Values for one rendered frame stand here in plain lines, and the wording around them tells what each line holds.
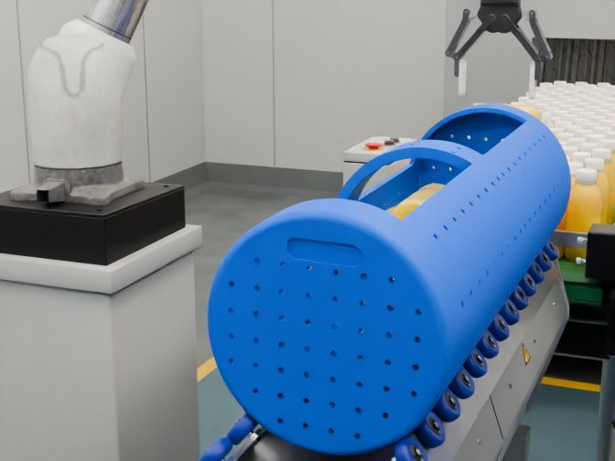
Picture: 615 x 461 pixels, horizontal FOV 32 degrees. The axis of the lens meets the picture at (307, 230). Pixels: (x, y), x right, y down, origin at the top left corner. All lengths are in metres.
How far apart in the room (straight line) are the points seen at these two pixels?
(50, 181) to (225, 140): 5.13
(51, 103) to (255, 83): 5.01
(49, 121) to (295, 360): 0.82
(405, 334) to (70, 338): 0.85
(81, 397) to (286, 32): 5.00
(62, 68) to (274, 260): 0.80
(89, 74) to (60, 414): 0.59
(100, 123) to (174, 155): 4.86
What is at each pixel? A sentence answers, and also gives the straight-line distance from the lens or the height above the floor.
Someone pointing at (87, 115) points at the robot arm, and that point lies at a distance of 1.88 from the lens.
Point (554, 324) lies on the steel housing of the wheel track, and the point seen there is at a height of 0.86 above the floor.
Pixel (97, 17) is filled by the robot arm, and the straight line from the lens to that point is 2.09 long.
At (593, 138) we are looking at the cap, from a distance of 2.58.
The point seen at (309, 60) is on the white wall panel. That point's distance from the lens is 6.69.
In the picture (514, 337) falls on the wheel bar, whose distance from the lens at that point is 1.71.
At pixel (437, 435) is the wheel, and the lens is 1.28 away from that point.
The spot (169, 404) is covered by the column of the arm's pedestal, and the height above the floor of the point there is 0.69.
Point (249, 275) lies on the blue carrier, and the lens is 1.20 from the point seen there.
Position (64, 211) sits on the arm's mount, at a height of 1.09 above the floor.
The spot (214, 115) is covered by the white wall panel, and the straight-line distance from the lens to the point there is 7.01.
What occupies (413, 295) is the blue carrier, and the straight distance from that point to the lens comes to 1.14.
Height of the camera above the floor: 1.51
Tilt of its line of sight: 15 degrees down
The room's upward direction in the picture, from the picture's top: straight up
